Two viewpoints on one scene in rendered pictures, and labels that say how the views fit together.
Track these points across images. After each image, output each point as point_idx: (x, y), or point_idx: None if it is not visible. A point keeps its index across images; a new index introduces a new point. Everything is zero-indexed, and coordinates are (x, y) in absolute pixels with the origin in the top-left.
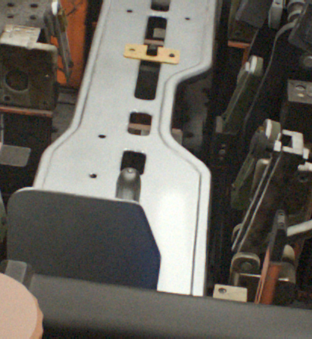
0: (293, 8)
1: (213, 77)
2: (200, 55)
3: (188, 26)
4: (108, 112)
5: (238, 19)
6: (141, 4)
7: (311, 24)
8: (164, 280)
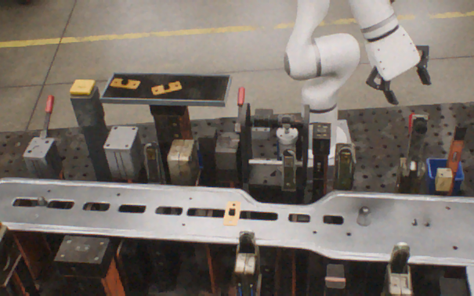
0: (284, 120)
1: None
2: (230, 193)
3: (198, 197)
4: (292, 230)
5: (398, 103)
6: (175, 218)
7: (428, 74)
8: (413, 207)
